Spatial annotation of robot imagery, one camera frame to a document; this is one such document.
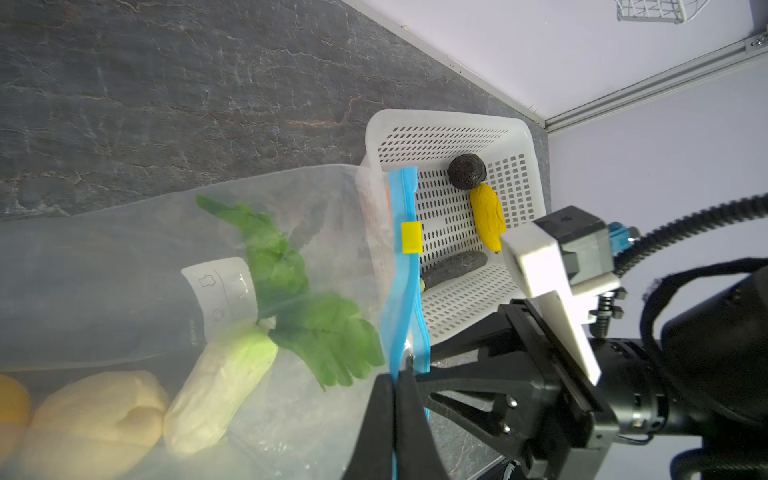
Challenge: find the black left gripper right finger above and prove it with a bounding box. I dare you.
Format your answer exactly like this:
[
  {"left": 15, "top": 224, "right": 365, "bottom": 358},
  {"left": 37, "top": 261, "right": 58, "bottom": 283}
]
[{"left": 395, "top": 370, "right": 449, "bottom": 480}]

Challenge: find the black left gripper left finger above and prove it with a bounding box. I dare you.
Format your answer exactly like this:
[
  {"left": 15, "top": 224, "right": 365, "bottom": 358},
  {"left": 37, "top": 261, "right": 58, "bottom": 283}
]
[{"left": 342, "top": 373, "right": 395, "bottom": 480}]

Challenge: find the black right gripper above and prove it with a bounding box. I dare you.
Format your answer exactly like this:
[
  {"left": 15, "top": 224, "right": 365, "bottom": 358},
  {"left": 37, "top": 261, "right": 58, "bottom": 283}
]
[{"left": 416, "top": 301, "right": 672, "bottom": 474}]

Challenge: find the green toy leaf vegetable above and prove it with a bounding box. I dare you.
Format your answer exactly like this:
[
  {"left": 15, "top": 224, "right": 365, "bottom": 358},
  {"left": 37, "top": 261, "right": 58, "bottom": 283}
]
[{"left": 195, "top": 195, "right": 385, "bottom": 388}]

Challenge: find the yellow toy corn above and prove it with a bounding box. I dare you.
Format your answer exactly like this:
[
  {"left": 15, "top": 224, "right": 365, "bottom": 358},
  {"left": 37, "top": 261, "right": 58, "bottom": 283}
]
[{"left": 470, "top": 184, "right": 507, "bottom": 253}]

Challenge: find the clear zip top bag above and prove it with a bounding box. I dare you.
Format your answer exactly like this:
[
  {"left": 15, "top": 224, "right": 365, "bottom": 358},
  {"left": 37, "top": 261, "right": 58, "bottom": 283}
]
[{"left": 1, "top": 165, "right": 428, "bottom": 479}]

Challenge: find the black toy avocado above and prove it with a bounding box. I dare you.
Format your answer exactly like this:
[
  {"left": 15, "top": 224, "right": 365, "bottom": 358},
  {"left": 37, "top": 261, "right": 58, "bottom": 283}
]
[{"left": 447, "top": 153, "right": 487, "bottom": 190}]

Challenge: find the white perforated plastic basket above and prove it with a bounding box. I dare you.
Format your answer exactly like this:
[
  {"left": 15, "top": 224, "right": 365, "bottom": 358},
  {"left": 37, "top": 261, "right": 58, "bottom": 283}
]
[{"left": 364, "top": 109, "right": 546, "bottom": 344}]

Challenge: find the beige toy potato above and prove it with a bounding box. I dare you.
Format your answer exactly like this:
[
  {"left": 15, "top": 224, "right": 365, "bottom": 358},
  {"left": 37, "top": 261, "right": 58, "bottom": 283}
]
[{"left": 20, "top": 370, "right": 168, "bottom": 479}]

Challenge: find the yellow red toy peach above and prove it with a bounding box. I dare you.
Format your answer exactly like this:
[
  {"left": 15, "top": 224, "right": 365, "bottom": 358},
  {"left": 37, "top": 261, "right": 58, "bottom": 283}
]
[{"left": 1, "top": 374, "right": 32, "bottom": 466}]

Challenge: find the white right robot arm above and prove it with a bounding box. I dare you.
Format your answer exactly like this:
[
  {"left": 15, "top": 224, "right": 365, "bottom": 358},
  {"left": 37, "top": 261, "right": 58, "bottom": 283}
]
[{"left": 416, "top": 195, "right": 767, "bottom": 479}]

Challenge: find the yellow zipper slider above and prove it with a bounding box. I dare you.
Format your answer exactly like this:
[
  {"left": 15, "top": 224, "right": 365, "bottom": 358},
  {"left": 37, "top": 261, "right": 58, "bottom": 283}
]
[{"left": 401, "top": 221, "right": 423, "bottom": 255}]

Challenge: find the dark toy eggplant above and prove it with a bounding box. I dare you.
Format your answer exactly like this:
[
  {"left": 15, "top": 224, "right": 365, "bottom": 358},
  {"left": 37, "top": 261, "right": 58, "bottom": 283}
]
[{"left": 420, "top": 251, "right": 488, "bottom": 291}]

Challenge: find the white wire wall rack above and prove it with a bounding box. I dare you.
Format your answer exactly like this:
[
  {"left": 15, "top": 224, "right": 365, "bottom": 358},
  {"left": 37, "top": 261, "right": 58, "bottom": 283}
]
[{"left": 615, "top": 0, "right": 710, "bottom": 25}]

